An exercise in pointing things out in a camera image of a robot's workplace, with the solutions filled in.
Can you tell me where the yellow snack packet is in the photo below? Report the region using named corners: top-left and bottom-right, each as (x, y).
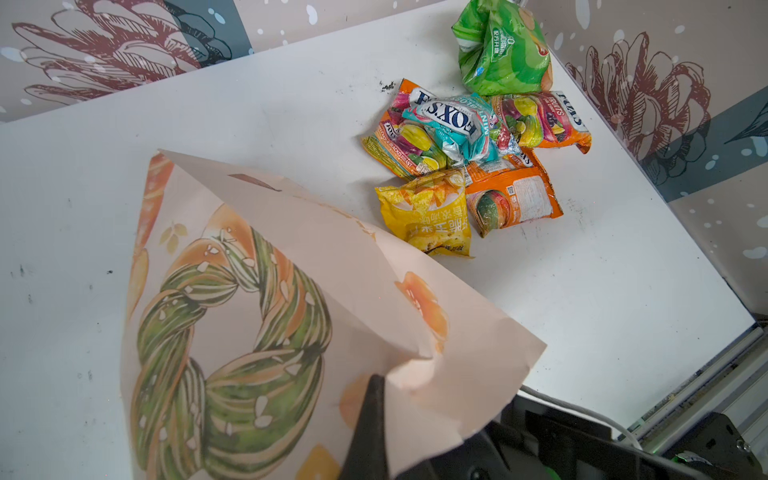
top-left (376, 169), bottom-right (472, 257)

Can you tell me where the printed paper bag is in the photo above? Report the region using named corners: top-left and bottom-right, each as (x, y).
top-left (120, 150), bottom-right (545, 479)

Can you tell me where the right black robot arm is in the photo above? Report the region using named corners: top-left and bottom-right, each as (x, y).
top-left (400, 396), bottom-right (767, 479)

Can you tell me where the green snack packet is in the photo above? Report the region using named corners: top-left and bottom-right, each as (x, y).
top-left (452, 0), bottom-right (553, 96)

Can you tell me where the orange Fox's candy packet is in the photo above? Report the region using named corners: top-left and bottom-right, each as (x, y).
top-left (463, 148), bottom-right (563, 237)

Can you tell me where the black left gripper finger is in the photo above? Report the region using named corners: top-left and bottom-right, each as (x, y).
top-left (338, 375), bottom-right (389, 480)

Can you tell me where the teal snack packet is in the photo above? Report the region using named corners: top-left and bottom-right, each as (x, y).
top-left (402, 89), bottom-right (519, 168)

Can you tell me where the Fox's fruits candy packet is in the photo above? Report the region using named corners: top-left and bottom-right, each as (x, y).
top-left (361, 79), bottom-right (449, 180)

